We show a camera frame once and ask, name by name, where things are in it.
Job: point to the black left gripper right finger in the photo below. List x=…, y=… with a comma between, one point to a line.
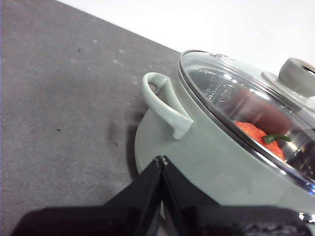
x=197, y=214

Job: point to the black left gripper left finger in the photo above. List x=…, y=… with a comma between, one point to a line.
x=128, y=211

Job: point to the orange pumpkin with green stem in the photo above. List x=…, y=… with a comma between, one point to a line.
x=256, y=135

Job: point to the glass lid with green knob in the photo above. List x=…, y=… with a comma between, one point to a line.
x=236, y=88

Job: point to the pale green electric steamer pot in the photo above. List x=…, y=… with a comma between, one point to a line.
x=216, y=157

